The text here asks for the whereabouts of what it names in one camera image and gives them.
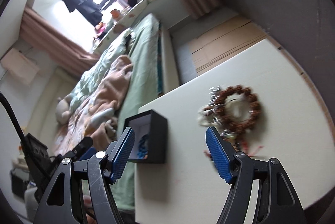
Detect beige plush toy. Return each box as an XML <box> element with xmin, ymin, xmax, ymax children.
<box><xmin>55</xmin><ymin>96</ymin><xmax>72</xmax><ymax>125</ymax></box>

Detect brown curtain left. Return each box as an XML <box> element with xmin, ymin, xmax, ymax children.
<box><xmin>19</xmin><ymin>7</ymin><xmax>99</xmax><ymax>76</ymax></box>

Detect brown rudraksha bead bracelet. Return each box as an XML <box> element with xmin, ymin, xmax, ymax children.
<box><xmin>206</xmin><ymin>84</ymin><xmax>262</xmax><ymax>136</ymax></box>

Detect black jewelry box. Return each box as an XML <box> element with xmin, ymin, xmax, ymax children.
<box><xmin>124</xmin><ymin>110</ymin><xmax>168</xmax><ymax>164</ymax></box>

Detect black cable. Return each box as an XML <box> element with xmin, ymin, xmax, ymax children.
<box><xmin>0</xmin><ymin>91</ymin><xmax>30</xmax><ymax>151</ymax></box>

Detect blue braided bead bracelet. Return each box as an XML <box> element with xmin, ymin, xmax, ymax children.
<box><xmin>137</xmin><ymin>134</ymin><xmax>150</xmax><ymax>160</ymax></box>

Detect silver chain bracelet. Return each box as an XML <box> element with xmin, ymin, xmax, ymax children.
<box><xmin>208</xmin><ymin>86</ymin><xmax>231</xmax><ymax>136</ymax></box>

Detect green floral quilt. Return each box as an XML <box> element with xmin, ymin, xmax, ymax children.
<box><xmin>69</xmin><ymin>28</ymin><xmax>136</xmax><ymax>114</ymax></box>

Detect black hanging clothes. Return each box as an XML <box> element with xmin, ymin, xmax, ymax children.
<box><xmin>62</xmin><ymin>0</ymin><xmax>102</xmax><ymax>26</ymax></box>

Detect pink blanket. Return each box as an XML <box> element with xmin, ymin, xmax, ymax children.
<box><xmin>53</xmin><ymin>55</ymin><xmax>133</xmax><ymax>155</ymax></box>

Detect red string bead bracelet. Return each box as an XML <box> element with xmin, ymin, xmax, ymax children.
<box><xmin>204</xmin><ymin>134</ymin><xmax>265</xmax><ymax>162</ymax></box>

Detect green bed sheet mattress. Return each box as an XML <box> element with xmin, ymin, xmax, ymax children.
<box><xmin>111</xmin><ymin>14</ymin><xmax>160</xmax><ymax>213</ymax></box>

